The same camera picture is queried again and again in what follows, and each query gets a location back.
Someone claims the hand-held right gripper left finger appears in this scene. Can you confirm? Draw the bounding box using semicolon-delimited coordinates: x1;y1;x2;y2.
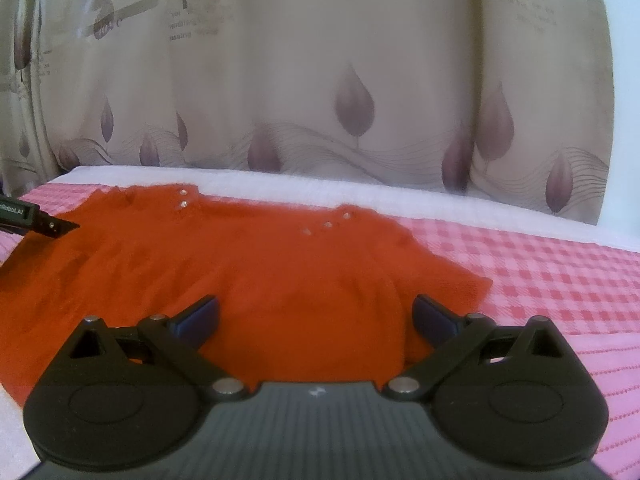
52;294;250;402

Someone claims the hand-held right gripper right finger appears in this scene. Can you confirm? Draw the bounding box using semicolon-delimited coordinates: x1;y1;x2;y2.
381;295;577;401

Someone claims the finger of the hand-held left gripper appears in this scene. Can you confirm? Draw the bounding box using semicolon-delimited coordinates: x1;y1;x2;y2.
29;211;82;239

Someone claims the red knitted sweater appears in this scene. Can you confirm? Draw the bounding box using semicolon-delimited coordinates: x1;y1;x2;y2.
0;184;495;407

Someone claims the pink white checked blanket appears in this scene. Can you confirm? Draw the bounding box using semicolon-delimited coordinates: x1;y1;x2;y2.
0;164;640;480

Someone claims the beige leaf print curtain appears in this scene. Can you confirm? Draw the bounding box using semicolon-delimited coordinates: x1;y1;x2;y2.
0;0;617;227

